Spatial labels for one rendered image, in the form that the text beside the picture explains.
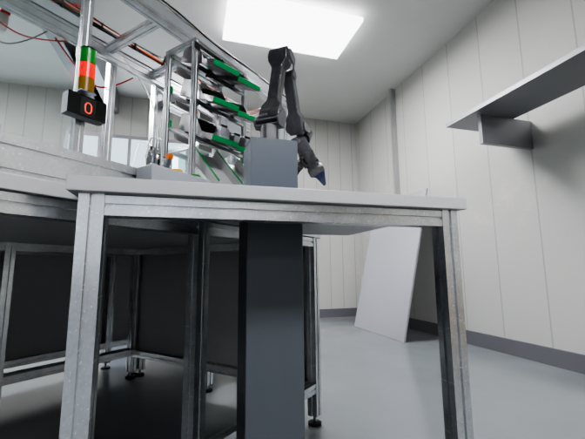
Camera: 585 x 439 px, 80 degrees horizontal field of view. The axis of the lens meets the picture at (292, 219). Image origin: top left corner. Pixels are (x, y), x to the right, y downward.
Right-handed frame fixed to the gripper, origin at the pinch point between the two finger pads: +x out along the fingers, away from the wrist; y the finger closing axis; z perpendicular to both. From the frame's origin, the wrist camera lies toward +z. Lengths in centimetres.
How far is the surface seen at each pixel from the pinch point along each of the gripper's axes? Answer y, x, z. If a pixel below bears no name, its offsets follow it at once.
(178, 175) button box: 39, -35, 34
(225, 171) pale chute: -12.0, -19.5, 33.8
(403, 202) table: 61, -4, -14
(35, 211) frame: 69, -48, 50
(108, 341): -67, 49, 189
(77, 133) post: 15, -60, 60
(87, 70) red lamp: 7, -74, 47
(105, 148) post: -91, -56, 106
